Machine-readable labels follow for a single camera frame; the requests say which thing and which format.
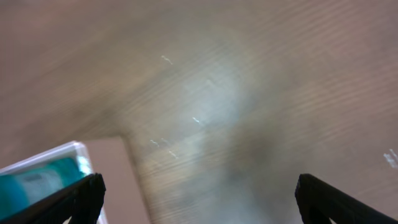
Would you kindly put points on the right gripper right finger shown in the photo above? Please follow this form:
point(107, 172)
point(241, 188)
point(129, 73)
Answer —
point(321, 203)

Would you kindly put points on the teal mouthwash bottle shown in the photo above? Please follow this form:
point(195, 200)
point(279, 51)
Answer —
point(21, 190)

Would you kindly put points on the white cardboard box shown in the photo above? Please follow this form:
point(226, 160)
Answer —
point(123, 200)

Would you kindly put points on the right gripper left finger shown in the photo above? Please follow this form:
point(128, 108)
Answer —
point(79, 203)

